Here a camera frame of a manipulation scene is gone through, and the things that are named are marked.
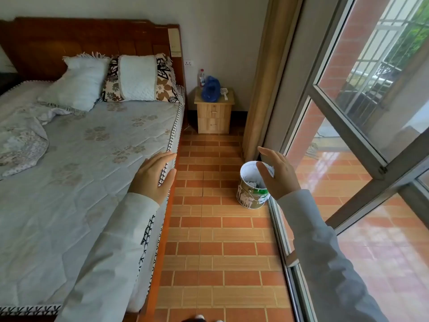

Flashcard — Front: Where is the white paint bucket bin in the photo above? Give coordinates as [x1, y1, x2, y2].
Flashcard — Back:
[237, 161, 271, 210]

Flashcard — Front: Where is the beige curtain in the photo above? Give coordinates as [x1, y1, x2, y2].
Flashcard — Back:
[242, 0, 305, 163]

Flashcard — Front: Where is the light wooden nightstand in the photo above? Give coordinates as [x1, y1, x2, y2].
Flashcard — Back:
[194, 88, 235, 134]

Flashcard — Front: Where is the person's left hand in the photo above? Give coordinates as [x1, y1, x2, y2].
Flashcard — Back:
[128, 151, 177, 205]

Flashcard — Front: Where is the crumpled grey floral blanket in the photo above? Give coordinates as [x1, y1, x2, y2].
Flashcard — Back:
[0, 102, 84, 181]

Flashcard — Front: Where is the person's right hand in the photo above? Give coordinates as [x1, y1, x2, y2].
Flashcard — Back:
[256, 146, 301, 200]

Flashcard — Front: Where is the blue plastic bag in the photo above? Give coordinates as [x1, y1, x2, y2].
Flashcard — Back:
[201, 76, 222, 104]

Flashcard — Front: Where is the person's left forearm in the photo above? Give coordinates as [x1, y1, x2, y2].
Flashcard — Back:
[55, 193, 161, 322]

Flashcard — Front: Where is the person's right forearm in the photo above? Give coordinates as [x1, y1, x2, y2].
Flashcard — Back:
[276, 189, 389, 322]

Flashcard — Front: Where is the beige headboard panel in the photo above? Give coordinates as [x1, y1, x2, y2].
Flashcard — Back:
[167, 28, 182, 58]

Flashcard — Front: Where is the brown floral pillow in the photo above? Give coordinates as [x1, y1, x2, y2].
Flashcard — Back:
[101, 53, 180, 104]

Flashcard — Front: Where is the grey floral quilted mattress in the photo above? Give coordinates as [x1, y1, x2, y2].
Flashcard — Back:
[0, 80, 186, 315]

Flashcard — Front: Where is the white fringed pillow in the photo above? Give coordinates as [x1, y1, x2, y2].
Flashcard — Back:
[38, 53, 111, 112]

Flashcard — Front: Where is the grey metal glass sliding door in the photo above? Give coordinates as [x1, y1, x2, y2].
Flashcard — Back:
[261, 0, 429, 322]

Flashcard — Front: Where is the brown wooden bed frame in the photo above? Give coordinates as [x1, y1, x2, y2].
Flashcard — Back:
[0, 17, 187, 322]

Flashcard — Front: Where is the crumpled white paper waste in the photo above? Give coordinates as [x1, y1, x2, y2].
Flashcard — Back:
[244, 163, 275, 191]

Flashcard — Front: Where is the white metal window grille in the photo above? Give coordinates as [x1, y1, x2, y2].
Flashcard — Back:
[349, 19, 429, 85]

